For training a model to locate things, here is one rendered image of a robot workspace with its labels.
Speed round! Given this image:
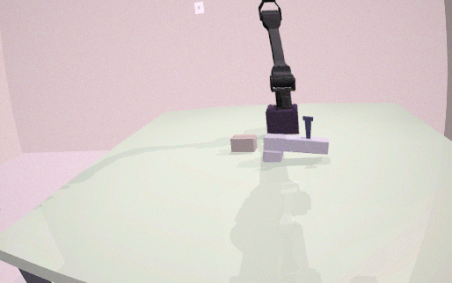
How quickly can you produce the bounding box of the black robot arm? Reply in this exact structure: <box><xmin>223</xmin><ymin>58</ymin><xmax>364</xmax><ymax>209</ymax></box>
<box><xmin>259</xmin><ymin>0</ymin><xmax>295</xmax><ymax>110</ymax></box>

